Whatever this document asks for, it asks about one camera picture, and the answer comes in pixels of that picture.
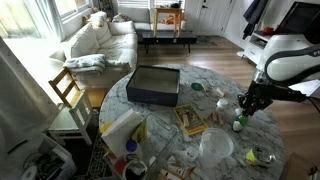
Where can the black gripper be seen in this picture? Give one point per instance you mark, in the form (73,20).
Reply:
(256,98)

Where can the green bottle red cap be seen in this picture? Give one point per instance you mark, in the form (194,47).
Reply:
(239,123)

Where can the clear plastic cup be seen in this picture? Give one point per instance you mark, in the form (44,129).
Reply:
(215,145)

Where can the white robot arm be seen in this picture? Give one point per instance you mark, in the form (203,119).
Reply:
(286,60)

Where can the white pill bottle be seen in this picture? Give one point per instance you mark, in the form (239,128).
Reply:
(221,105)

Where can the small white measuring cup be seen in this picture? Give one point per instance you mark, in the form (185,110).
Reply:
(191,154)

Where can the wooden blocks pile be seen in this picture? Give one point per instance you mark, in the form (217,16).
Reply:
(216,118)

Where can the wooden block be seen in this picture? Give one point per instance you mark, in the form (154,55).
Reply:
(220,92)

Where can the metal bowl green rim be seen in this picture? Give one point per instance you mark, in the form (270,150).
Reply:
(260,157)

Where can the yellow picture book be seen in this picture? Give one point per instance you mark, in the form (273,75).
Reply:
(191,122)

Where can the green round lid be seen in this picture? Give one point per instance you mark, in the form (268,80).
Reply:
(196,86)

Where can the white tv cabinet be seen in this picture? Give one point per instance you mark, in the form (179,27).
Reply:
(255,47)

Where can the dark blue open box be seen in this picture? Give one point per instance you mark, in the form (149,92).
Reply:
(154,85)

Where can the black television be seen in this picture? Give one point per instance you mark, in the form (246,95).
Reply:
(302,18)

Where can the wooden stool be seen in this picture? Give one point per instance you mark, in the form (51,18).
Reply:
(174,16)

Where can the blue lid white jar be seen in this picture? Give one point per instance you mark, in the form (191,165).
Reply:
(133,151)

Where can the black coffee table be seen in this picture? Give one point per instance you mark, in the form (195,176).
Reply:
(168,38)

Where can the white paper bag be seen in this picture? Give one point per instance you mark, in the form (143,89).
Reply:
(117,135)

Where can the cream sofa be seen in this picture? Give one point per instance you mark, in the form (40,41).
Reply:
(117,41)

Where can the grey folded blanket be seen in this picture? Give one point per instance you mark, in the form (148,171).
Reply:
(94,63)

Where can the white small chair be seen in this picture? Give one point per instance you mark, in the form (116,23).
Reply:
(72,123)

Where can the wooden chair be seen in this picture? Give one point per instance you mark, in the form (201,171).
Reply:
(68,91)

